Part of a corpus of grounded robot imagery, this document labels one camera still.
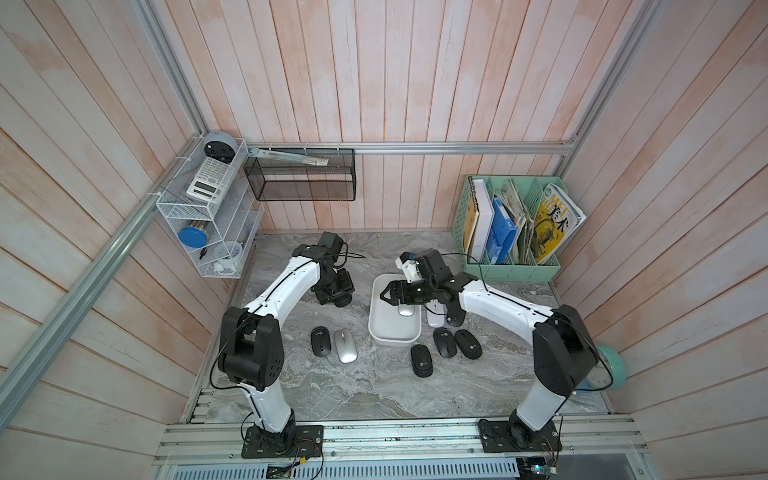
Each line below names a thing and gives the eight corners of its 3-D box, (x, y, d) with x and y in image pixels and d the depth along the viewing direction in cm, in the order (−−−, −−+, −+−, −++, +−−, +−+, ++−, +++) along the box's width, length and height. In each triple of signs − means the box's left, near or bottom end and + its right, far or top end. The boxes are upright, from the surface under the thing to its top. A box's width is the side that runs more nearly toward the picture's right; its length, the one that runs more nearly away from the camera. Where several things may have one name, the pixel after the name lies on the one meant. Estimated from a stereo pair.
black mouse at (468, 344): (466, 362, 88) (469, 358, 86) (452, 335, 94) (454, 331, 91) (481, 357, 89) (484, 353, 87) (466, 330, 95) (469, 326, 92)
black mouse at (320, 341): (308, 356, 89) (307, 353, 88) (312, 329, 95) (311, 326, 93) (329, 356, 90) (328, 353, 88) (332, 329, 95) (331, 326, 93)
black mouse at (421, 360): (412, 377, 86) (413, 374, 84) (410, 347, 91) (410, 344, 89) (432, 377, 86) (433, 374, 84) (428, 347, 91) (430, 344, 89)
